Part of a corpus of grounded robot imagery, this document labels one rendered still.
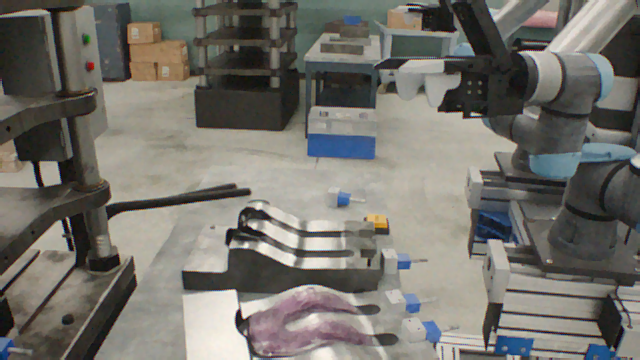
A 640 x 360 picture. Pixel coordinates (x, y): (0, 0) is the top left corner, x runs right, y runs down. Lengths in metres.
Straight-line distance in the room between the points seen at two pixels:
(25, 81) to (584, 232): 1.42
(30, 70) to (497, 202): 1.38
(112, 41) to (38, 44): 6.59
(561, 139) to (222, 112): 4.73
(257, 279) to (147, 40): 6.83
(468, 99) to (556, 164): 0.20
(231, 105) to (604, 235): 4.53
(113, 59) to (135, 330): 7.04
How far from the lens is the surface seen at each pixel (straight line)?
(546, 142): 0.84
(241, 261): 1.29
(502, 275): 1.16
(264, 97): 5.23
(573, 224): 1.17
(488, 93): 0.71
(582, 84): 0.81
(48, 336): 1.34
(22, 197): 1.45
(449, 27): 1.82
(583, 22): 1.00
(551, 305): 1.23
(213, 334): 1.04
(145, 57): 8.03
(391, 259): 1.40
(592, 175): 1.12
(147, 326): 1.27
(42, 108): 1.30
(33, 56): 1.51
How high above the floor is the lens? 1.57
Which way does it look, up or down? 27 degrees down
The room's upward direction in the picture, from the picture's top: 1 degrees clockwise
